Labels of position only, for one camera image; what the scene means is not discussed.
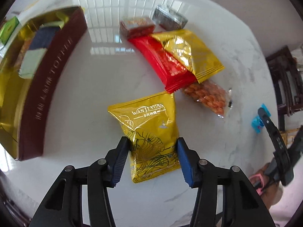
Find dark wooden side table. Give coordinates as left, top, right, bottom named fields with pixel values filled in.
left=266, top=46, right=302, bottom=131

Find gold foil snack packet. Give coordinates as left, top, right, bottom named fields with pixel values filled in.
left=151, top=29, right=224, bottom=83

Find green box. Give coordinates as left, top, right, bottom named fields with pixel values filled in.
left=0, top=16, right=20, bottom=47

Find pink cord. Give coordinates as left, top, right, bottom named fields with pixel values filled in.
left=249, top=173, right=265, bottom=195

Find dark red toffee tin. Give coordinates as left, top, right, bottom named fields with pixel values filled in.
left=1, top=6, right=87, bottom=161

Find gold Wan Li Yuan packet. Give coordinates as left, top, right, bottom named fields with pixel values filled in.
left=108, top=92, right=180, bottom=183

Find blue cookie snack packet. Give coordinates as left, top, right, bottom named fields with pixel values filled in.
left=251, top=103, right=271, bottom=133

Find black sesame bar packet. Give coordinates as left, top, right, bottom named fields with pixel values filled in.
left=152, top=5, right=188, bottom=31

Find person right hand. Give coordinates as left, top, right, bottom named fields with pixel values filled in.
left=249, top=163, right=283, bottom=210

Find red snack packet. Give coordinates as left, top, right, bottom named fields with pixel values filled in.
left=128, top=35, right=197, bottom=93

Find clear bag orange snacks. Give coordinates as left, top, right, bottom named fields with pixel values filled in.
left=182, top=80, right=233, bottom=118

